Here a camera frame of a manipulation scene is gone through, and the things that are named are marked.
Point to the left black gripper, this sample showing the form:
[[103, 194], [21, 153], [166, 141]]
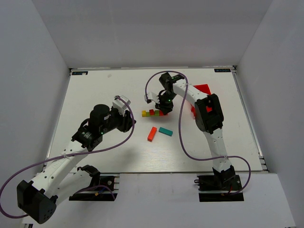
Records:
[[127, 121]]

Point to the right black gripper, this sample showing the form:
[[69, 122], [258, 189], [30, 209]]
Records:
[[163, 107]]

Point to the short red wood block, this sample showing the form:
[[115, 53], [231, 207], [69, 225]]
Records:
[[162, 114]]

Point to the small red wood cube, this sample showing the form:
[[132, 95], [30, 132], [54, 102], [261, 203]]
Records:
[[151, 112]]

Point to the yellow wood cube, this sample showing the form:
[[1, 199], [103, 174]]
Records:
[[144, 113]]

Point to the teal long wood block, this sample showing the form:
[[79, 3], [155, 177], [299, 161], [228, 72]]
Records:
[[165, 131]]

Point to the red plastic bin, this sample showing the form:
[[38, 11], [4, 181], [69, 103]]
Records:
[[204, 91]]

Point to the small green wood cube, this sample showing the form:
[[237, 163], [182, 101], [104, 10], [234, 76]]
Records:
[[157, 113]]

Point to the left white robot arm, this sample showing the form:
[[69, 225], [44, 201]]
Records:
[[40, 196]]

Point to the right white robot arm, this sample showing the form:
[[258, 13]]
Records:
[[208, 118]]

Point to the long red wood block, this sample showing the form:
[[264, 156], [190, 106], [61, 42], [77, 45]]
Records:
[[152, 134]]

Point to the left blue corner label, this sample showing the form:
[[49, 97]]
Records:
[[79, 73]]

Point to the blue corner label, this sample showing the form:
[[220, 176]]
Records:
[[79, 73], [222, 70]]

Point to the right blue corner label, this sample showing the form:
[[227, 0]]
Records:
[[222, 70]]

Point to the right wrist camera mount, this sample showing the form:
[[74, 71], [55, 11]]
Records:
[[151, 97]]

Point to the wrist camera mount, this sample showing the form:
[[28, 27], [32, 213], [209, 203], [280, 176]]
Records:
[[120, 104], [151, 97]]

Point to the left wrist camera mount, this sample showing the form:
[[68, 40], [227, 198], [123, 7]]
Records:
[[120, 104]]

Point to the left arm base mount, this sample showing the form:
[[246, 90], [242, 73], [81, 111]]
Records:
[[102, 187]]

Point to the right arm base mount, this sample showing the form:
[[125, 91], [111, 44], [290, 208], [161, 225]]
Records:
[[210, 190]]

